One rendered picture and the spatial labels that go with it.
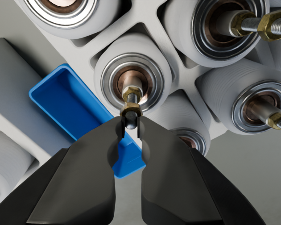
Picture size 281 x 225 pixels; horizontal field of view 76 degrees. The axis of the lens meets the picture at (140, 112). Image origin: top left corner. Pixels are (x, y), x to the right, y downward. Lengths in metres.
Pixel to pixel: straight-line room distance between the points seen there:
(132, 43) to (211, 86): 0.14
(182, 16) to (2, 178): 0.35
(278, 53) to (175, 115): 0.18
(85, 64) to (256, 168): 0.66
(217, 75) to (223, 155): 0.42
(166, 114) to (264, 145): 0.49
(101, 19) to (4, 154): 0.29
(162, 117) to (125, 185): 0.48
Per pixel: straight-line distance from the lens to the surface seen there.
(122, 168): 0.52
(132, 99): 0.17
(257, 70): 0.26
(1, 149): 0.40
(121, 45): 0.21
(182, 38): 0.22
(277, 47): 0.35
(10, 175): 0.39
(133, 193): 0.74
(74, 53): 0.29
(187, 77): 0.30
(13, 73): 0.48
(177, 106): 0.29
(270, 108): 0.26
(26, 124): 0.41
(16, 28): 0.53
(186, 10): 0.21
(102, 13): 0.21
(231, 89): 0.26
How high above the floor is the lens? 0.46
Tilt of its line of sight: 62 degrees down
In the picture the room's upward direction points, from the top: 177 degrees clockwise
